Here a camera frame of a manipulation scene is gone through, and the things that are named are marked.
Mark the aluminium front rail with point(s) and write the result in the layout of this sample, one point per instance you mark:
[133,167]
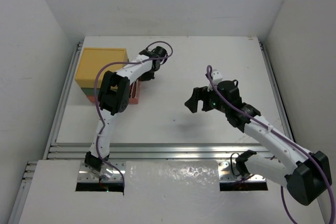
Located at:
[175,152]

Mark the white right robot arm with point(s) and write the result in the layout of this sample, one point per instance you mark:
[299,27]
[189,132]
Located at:
[305,174]

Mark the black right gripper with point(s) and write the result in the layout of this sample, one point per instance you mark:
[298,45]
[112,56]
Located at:
[199,93]

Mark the aluminium table edge rail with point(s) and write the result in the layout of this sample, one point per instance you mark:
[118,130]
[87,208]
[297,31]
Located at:
[63,99]

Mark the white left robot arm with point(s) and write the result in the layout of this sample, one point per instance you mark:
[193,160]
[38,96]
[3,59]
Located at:
[112,88]

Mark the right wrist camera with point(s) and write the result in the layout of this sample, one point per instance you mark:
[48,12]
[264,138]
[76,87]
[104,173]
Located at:
[216,78]

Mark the right aluminium table rail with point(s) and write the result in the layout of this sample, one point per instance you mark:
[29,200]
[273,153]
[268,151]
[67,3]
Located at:
[277,95]

